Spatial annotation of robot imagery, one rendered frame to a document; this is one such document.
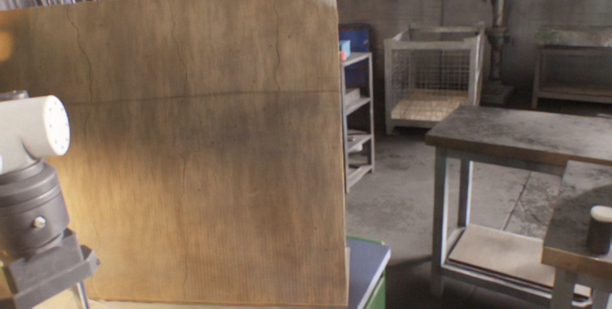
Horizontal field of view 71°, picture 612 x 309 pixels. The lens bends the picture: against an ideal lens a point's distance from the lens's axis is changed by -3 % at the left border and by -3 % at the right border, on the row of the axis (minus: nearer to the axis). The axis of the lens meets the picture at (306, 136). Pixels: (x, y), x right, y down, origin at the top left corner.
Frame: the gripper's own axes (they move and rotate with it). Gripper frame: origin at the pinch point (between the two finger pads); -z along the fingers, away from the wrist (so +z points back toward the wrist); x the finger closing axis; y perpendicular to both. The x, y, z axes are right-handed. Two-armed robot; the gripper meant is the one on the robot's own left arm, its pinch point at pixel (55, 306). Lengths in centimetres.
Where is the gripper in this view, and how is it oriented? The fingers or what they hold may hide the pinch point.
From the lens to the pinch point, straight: 65.7
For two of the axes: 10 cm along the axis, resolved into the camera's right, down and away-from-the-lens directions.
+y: -7.8, -1.5, 6.0
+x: 6.2, -3.0, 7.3
